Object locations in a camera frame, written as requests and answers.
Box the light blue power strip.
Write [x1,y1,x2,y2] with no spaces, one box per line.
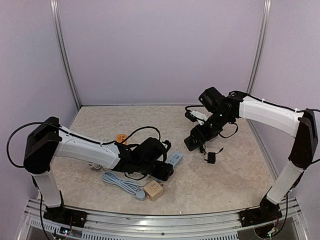
[165,151,184,168]

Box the beige cube socket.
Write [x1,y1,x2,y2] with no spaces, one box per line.
[143,180,164,202]

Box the light blue cable with plug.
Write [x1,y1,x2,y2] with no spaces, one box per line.
[101,171,147,200]

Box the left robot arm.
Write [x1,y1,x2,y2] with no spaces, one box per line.
[13,116,174,223]

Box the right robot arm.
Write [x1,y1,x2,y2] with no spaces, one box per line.
[184,87,318,222]

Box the orange power strip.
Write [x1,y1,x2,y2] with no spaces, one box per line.
[116,134,127,145]

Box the black power adapter with cable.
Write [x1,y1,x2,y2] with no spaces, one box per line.
[199,145,224,164]

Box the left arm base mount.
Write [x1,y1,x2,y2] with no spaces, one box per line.
[43,205,88,228]

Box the right aluminium corner post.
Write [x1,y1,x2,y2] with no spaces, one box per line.
[246,0,272,95]

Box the aluminium corner post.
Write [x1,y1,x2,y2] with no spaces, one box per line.
[246,0,272,95]
[50,0,82,111]

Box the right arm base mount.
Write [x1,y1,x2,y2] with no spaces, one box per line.
[238,196,283,228]

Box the aluminium front frame rail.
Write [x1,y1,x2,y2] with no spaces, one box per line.
[14,198,311,240]

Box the left aluminium corner post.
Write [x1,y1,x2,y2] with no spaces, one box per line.
[50,0,82,111]

